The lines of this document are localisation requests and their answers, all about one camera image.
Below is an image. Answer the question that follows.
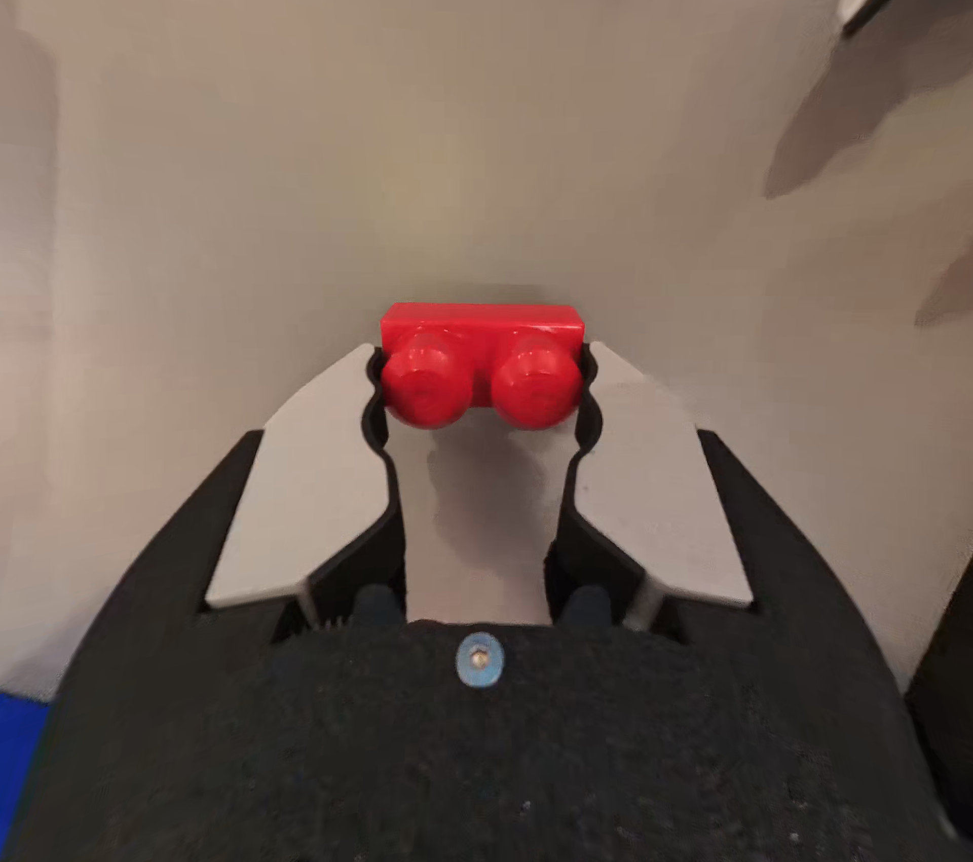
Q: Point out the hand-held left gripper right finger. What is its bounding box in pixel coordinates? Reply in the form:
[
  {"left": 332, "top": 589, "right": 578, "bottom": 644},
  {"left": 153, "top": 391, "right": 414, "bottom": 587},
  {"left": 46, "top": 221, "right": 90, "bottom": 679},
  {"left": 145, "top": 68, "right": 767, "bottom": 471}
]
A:
[{"left": 544, "top": 340, "right": 756, "bottom": 635}]

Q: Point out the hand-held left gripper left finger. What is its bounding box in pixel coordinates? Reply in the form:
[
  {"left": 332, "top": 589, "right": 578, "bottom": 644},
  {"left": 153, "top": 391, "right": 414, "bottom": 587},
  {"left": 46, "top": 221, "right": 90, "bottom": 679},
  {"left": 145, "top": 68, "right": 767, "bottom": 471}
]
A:
[{"left": 204, "top": 343, "right": 406, "bottom": 633}]

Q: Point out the red two-stud building block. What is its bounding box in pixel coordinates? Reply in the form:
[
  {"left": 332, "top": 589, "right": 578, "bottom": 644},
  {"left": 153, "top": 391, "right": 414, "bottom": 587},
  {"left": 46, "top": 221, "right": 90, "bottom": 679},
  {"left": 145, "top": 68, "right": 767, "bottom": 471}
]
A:
[{"left": 379, "top": 302, "right": 586, "bottom": 431}]

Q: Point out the blue plastic bin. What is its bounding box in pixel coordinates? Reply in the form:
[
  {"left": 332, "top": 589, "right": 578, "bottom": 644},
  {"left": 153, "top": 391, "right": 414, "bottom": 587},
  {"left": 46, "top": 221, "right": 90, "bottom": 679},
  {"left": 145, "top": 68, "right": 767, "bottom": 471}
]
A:
[{"left": 0, "top": 691, "right": 56, "bottom": 862}]

